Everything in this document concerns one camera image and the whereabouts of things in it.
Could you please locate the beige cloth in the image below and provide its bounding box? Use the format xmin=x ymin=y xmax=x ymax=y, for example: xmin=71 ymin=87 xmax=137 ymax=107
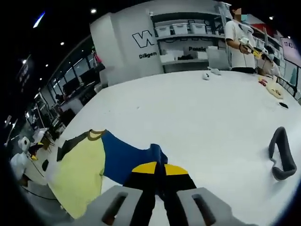
xmin=258 ymin=76 xmax=285 ymax=98

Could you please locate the black bag with pink strap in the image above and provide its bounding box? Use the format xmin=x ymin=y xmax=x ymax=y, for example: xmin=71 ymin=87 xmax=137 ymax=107
xmin=93 ymin=50 xmax=105 ymax=72

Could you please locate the long black cable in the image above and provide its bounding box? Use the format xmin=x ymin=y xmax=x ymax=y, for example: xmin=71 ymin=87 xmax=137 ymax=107
xmin=20 ymin=185 xmax=57 ymax=201

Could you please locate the grey padded strap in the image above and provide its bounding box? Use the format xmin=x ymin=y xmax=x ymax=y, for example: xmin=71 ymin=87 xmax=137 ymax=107
xmin=268 ymin=126 xmax=298 ymax=182

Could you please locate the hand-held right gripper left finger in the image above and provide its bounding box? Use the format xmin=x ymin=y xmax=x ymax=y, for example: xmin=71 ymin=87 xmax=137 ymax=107
xmin=75 ymin=161 xmax=158 ymax=226

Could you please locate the white office chair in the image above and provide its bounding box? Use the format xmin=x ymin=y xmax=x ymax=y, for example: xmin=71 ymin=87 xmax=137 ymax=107
xmin=206 ymin=47 xmax=231 ymax=72
xmin=98 ymin=67 xmax=116 ymax=89

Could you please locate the display screen on stand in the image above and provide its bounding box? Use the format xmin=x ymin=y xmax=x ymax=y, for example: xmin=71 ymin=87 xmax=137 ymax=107
xmin=279 ymin=36 xmax=301 ymax=62

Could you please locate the grey metal shelf rack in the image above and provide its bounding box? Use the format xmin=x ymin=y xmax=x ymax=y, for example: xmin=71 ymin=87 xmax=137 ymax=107
xmin=150 ymin=4 xmax=285 ymax=74

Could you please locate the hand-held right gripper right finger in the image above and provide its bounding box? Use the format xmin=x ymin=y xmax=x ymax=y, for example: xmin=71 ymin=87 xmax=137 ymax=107
xmin=163 ymin=164 xmax=257 ymax=226

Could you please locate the white storage bin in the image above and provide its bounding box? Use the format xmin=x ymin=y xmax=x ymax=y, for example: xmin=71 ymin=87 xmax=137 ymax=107
xmin=156 ymin=24 xmax=171 ymax=36
xmin=173 ymin=23 xmax=189 ymax=35
xmin=189 ymin=22 xmax=208 ymax=35

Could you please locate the ceiling light strip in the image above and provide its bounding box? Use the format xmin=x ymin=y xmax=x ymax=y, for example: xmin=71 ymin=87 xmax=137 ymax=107
xmin=32 ymin=11 xmax=46 ymax=29

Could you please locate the yellow blue black garment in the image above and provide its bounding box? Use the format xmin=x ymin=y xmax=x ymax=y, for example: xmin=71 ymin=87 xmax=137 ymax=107
xmin=47 ymin=129 xmax=170 ymax=219

